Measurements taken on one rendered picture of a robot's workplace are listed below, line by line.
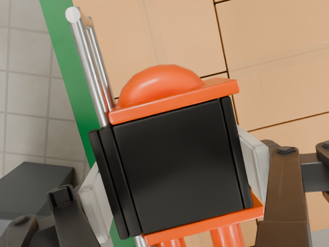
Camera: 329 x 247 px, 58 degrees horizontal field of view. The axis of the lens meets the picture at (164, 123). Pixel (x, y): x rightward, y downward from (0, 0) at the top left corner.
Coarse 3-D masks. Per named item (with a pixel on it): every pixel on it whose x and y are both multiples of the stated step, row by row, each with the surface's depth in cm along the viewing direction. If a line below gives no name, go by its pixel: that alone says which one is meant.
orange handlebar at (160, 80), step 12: (144, 72) 18; (156, 72) 17; (168, 72) 17; (180, 72) 18; (192, 72) 18; (132, 84) 18; (144, 84) 17; (156, 84) 17; (168, 84) 17; (180, 84) 17; (192, 84) 18; (120, 96) 18; (132, 96) 17; (144, 96) 17; (156, 96) 18; (228, 228) 19; (240, 228) 20; (180, 240) 20; (216, 240) 20; (228, 240) 19; (240, 240) 20
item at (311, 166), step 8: (264, 144) 17; (272, 144) 17; (304, 160) 14; (312, 160) 13; (320, 160) 13; (304, 168) 13; (312, 168) 13; (320, 168) 13; (328, 168) 13; (304, 176) 13; (312, 176) 13; (320, 176) 13; (328, 176) 13; (304, 184) 13; (312, 184) 13; (320, 184) 13; (328, 184) 13
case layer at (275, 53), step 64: (128, 0) 85; (192, 0) 86; (256, 0) 86; (320, 0) 87; (128, 64) 89; (192, 64) 89; (256, 64) 90; (320, 64) 91; (256, 128) 94; (320, 128) 94; (320, 192) 98
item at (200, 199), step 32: (160, 96) 17; (192, 96) 16; (224, 96) 16; (128, 128) 16; (160, 128) 16; (192, 128) 16; (224, 128) 17; (128, 160) 17; (160, 160) 17; (192, 160) 17; (224, 160) 17; (160, 192) 17; (192, 192) 17; (224, 192) 17; (160, 224) 17; (192, 224) 18; (224, 224) 18
